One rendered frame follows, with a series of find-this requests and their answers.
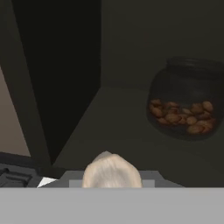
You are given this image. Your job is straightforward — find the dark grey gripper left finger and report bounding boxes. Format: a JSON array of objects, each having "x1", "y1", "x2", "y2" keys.
[{"x1": 40, "y1": 170, "x2": 88, "y2": 189}]

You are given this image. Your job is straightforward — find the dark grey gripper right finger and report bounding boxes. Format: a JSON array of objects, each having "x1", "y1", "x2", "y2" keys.
[{"x1": 137, "y1": 170, "x2": 184, "y2": 189}]

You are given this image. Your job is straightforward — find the cream white candle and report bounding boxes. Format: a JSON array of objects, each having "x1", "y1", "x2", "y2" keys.
[{"x1": 81, "y1": 150, "x2": 144, "y2": 189}]

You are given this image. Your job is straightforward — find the dark glass jar with nuts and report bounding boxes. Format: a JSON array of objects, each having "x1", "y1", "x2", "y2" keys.
[{"x1": 145, "y1": 56, "x2": 224, "y2": 141}]

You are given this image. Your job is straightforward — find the dark open cabinet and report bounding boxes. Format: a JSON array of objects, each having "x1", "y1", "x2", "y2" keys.
[{"x1": 0, "y1": 0, "x2": 224, "y2": 189}]

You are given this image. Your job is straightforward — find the black ridged appliance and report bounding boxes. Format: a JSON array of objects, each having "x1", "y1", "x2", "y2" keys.
[{"x1": 0, "y1": 151, "x2": 45, "y2": 189}]

